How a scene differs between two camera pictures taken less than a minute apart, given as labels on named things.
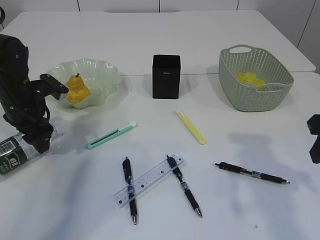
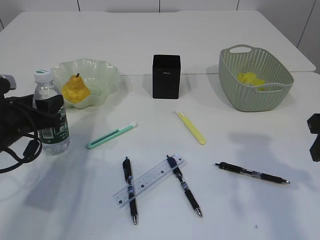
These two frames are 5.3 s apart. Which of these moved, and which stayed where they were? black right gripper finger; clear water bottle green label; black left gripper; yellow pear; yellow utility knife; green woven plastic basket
Moved: black left gripper; clear water bottle green label
Stayed: yellow utility knife; black right gripper finger; green woven plastic basket; yellow pear
